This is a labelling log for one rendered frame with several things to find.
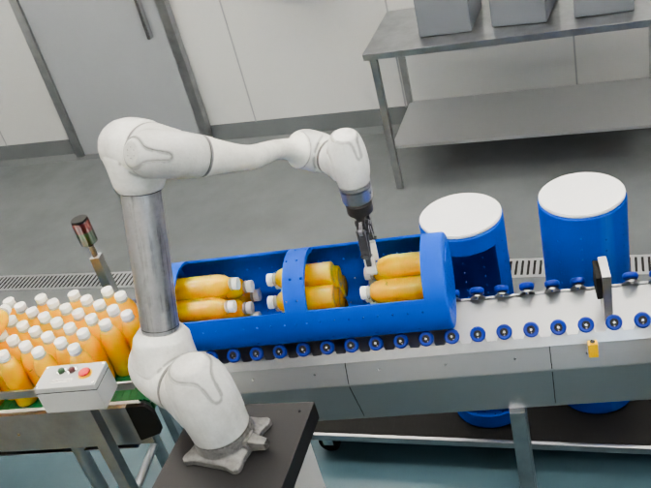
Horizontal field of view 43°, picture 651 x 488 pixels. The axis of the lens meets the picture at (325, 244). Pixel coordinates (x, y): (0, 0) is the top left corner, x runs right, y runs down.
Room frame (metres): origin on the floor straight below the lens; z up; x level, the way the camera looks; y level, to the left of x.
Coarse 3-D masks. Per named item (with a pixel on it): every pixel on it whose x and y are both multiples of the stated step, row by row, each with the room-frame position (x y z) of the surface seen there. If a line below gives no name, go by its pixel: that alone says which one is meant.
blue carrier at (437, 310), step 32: (256, 256) 2.20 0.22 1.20; (288, 256) 2.09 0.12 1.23; (320, 256) 2.19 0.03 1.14; (352, 256) 2.16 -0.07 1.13; (384, 256) 2.14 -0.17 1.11; (448, 256) 2.01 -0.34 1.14; (256, 288) 2.25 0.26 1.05; (288, 288) 1.98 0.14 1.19; (352, 288) 2.15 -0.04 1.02; (448, 288) 1.87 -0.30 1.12; (224, 320) 2.01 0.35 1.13; (256, 320) 1.98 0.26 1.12; (288, 320) 1.95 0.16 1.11; (320, 320) 1.92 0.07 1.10; (352, 320) 1.90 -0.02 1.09; (384, 320) 1.87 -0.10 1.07; (416, 320) 1.85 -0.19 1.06; (448, 320) 1.83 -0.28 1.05
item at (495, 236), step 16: (496, 224) 2.27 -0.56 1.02; (448, 240) 2.26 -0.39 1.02; (464, 240) 2.24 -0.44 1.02; (480, 240) 2.23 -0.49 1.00; (496, 240) 2.26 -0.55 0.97; (464, 256) 2.24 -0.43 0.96; (480, 256) 2.49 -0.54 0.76; (496, 256) 2.26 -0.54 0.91; (480, 272) 2.49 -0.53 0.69; (496, 272) 2.45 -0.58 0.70; (464, 288) 2.51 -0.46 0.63; (512, 288) 2.32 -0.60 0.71; (464, 416) 2.31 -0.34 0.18; (480, 416) 2.25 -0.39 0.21; (496, 416) 2.23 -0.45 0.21
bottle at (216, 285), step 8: (176, 280) 2.19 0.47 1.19; (184, 280) 2.18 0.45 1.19; (192, 280) 2.17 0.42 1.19; (200, 280) 2.16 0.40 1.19; (208, 280) 2.15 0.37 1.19; (216, 280) 2.14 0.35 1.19; (224, 280) 2.14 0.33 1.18; (176, 288) 2.16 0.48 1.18; (184, 288) 2.16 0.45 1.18; (192, 288) 2.15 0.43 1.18; (200, 288) 2.14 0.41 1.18; (208, 288) 2.13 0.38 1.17; (216, 288) 2.12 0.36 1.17; (224, 288) 2.12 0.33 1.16; (176, 296) 2.16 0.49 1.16; (184, 296) 2.15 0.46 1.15; (192, 296) 2.14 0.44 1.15; (200, 296) 2.14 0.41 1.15; (208, 296) 2.13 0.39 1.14; (216, 296) 2.13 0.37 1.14
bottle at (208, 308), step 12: (180, 300) 2.14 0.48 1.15; (192, 300) 2.12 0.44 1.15; (204, 300) 2.11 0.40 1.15; (216, 300) 2.09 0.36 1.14; (228, 300) 2.10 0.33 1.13; (180, 312) 2.10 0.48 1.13; (192, 312) 2.09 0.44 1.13; (204, 312) 2.08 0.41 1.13; (216, 312) 2.07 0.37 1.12; (228, 312) 2.08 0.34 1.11
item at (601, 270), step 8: (592, 264) 1.88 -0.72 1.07; (600, 264) 1.85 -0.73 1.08; (600, 272) 1.82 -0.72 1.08; (608, 272) 1.80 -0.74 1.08; (600, 280) 1.80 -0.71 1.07; (608, 280) 1.78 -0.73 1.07; (600, 288) 1.80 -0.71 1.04; (608, 288) 1.78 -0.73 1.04; (600, 296) 1.80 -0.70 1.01; (608, 296) 1.79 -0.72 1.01; (608, 304) 1.79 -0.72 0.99; (608, 312) 1.79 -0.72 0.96
